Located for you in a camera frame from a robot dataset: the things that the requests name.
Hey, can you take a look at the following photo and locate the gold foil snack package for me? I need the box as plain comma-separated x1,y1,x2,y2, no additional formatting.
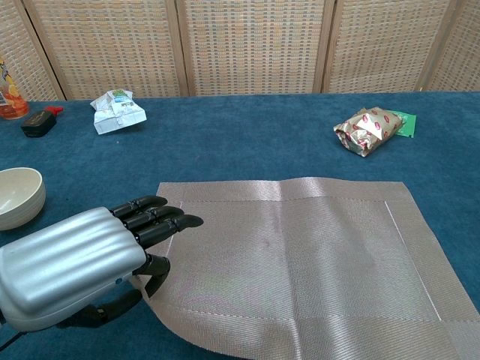
332,107,403,159

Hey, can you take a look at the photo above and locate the blue carpet table cover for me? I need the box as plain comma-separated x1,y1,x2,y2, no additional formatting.
0,91,480,360

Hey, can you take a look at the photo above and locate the white snack bag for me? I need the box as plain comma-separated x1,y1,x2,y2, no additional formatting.
90,88,147,136

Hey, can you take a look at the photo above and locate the green tea sachet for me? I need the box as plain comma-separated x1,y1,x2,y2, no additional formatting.
385,109,417,139

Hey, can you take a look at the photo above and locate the white bowl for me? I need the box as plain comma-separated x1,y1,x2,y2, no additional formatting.
0,167,47,232

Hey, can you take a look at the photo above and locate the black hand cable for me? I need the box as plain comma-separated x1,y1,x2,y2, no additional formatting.
0,329,22,350

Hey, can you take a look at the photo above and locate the black sauce bottle red cap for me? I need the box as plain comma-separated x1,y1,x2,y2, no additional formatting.
20,106,64,139

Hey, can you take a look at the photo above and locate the beige woven placemat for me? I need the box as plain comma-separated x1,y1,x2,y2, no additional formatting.
129,175,480,360

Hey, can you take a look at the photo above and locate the woven folding screen panel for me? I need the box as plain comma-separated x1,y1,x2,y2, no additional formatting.
22,0,191,101
0,0,67,102
175,0,337,97
423,0,480,93
322,0,461,95

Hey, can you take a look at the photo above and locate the orange drink bottle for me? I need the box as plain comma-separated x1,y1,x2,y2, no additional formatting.
0,58,30,121

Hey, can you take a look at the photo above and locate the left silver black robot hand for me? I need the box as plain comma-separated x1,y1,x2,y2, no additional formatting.
0,194,205,333

